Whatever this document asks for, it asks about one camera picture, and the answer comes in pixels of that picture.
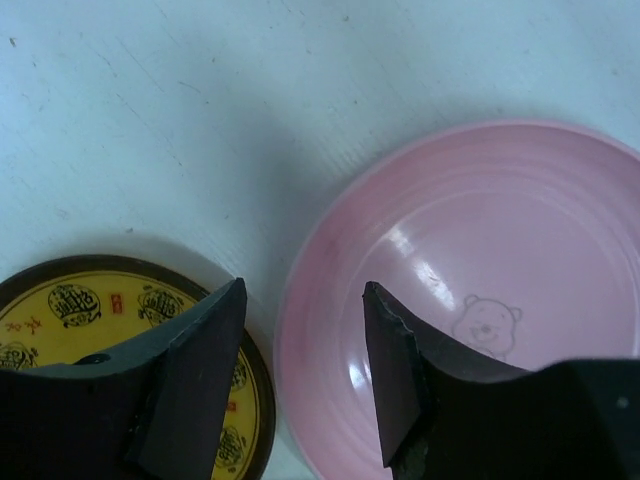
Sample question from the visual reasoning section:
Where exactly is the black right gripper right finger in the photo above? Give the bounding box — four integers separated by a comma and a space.
363, 281, 639, 479

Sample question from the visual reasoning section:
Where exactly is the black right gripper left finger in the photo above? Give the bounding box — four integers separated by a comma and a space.
1, 278, 247, 479

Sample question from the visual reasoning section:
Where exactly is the yellow patterned round plate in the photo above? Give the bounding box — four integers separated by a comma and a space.
1, 255, 276, 480

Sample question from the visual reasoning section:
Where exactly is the pink round plate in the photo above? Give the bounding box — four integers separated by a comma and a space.
274, 121, 639, 479

